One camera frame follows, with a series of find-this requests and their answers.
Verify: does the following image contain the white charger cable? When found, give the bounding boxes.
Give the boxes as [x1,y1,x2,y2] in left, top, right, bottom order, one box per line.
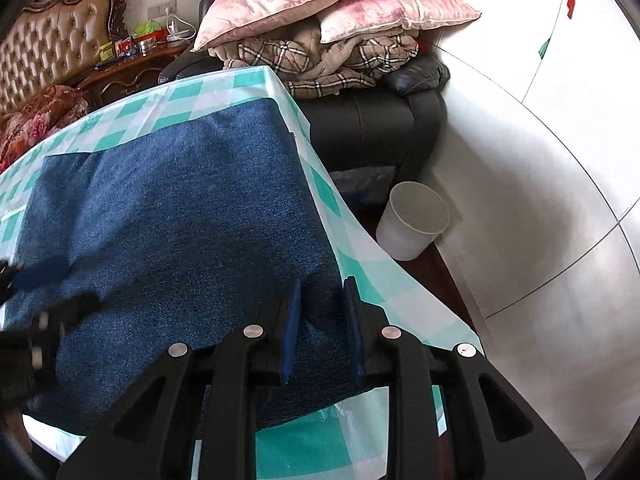
[165,12,197,43]

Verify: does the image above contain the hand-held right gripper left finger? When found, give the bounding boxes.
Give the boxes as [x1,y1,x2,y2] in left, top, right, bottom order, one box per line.
[55,279,303,480]

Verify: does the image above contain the white waste bin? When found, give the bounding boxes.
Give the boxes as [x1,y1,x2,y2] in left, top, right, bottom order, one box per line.
[375,181,451,261]

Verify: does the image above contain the dark wooden nightstand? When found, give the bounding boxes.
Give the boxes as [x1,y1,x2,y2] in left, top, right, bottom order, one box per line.
[65,42,196,111]

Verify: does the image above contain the red floral quilt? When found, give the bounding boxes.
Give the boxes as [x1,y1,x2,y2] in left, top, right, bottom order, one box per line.
[0,85,91,173]

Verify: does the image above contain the black leather armchair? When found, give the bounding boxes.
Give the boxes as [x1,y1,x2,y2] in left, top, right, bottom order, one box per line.
[159,0,451,181]

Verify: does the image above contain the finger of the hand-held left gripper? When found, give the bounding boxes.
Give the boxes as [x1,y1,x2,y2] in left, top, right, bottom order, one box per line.
[27,291,103,348]
[0,254,76,306]

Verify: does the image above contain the blue pants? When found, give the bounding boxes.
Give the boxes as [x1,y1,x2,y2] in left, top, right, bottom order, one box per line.
[10,97,386,436]

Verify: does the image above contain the tufted beige headboard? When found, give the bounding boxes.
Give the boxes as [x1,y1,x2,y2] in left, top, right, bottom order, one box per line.
[0,0,130,116]

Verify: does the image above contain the beige plaid blanket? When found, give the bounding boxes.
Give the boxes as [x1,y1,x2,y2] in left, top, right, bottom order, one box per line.
[207,22,421,100]

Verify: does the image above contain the pink floral pillow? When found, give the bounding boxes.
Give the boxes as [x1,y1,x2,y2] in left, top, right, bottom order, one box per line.
[319,0,482,45]
[191,0,401,53]

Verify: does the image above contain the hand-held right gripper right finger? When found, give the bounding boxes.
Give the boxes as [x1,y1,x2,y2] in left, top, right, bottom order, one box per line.
[342,276,586,480]

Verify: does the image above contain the white wardrobe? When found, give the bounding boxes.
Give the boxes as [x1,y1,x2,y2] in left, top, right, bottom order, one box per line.
[435,0,640,480]

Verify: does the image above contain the green white checked cloth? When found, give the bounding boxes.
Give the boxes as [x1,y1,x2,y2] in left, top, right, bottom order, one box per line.
[0,64,485,480]

